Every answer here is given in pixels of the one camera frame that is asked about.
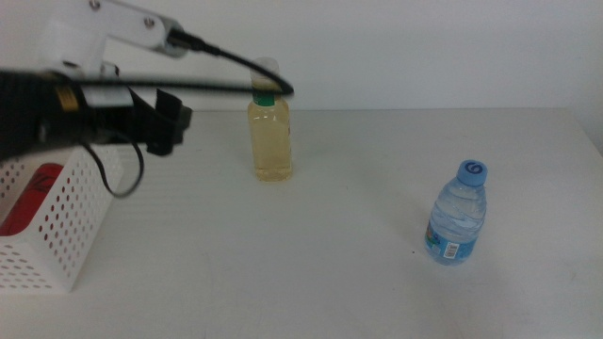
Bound thick black left camera cable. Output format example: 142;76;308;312
0;28;296;99

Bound yellow tea bottle clear cap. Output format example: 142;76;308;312
247;56;294;183

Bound clear water bottle blue cap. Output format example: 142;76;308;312
423;159;489;267

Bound red soda can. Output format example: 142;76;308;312
0;163;95;246

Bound white perforated plastic basket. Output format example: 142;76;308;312
0;143;124;296

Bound thin black left gripper cable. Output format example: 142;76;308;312
82;140;145;199

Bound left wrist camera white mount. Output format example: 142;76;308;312
40;0;189;109

